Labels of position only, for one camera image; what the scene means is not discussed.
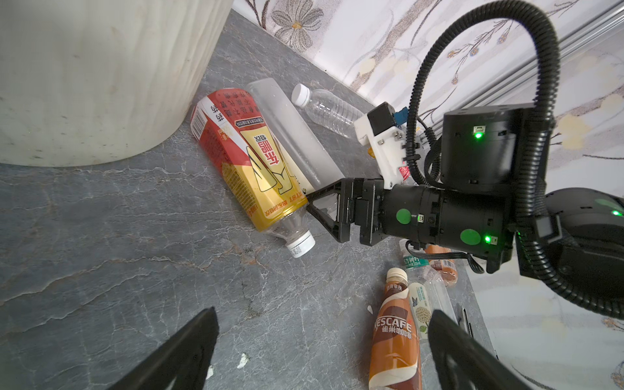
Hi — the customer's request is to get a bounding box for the black marker pen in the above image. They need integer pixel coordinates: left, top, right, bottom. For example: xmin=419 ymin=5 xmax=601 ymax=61
xmin=458 ymin=305 xmax=474 ymax=337

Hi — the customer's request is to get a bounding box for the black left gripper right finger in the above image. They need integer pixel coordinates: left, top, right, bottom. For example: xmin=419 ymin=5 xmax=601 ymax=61
xmin=428 ymin=310 xmax=529 ymax=390

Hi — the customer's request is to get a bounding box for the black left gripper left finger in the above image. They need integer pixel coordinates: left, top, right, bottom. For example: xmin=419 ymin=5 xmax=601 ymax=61
xmin=111 ymin=307 xmax=219 ymax=389

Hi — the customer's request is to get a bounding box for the clear ribbed white-cap bottle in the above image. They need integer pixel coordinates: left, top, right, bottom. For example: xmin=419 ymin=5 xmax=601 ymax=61
xmin=291 ymin=84 xmax=363 ymax=140

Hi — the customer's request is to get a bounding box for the cream waste bin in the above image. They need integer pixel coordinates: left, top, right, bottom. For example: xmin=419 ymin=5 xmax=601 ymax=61
xmin=1 ymin=1 xmax=232 ymax=167

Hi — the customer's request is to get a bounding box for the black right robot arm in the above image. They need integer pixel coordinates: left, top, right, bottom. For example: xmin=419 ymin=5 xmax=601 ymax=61
xmin=307 ymin=104 xmax=623 ymax=319

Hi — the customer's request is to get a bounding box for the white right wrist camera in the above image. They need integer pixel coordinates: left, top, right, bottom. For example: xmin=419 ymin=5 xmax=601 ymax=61
xmin=354 ymin=102 xmax=414 ymax=189

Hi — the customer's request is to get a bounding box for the clear green-cap bottle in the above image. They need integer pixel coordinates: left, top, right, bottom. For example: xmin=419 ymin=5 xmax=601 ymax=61
xmin=399 ymin=239 xmax=457 ymax=341

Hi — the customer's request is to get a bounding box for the brown coffee drink bottle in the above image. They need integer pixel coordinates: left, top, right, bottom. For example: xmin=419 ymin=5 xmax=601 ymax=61
xmin=368 ymin=267 xmax=422 ymax=389

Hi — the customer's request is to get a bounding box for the small brown tea bottle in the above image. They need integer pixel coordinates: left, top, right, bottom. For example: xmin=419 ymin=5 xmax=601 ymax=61
xmin=425 ymin=245 xmax=458 ymax=287

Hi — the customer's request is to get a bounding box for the yellow red label bottle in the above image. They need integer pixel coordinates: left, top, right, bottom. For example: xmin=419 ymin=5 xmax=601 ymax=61
xmin=190 ymin=88 xmax=315 ymax=258

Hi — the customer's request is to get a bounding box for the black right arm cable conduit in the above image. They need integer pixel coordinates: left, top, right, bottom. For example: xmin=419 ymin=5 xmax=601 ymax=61
xmin=405 ymin=0 xmax=624 ymax=320

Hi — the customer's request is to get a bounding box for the frosted square clear bottle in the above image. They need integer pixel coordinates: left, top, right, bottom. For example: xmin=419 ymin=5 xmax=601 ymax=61
xmin=245 ymin=78 xmax=344 ymax=193

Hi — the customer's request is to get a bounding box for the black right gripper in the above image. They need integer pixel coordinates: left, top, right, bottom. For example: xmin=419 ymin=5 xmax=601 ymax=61
xmin=306 ymin=178 xmax=514 ymax=273

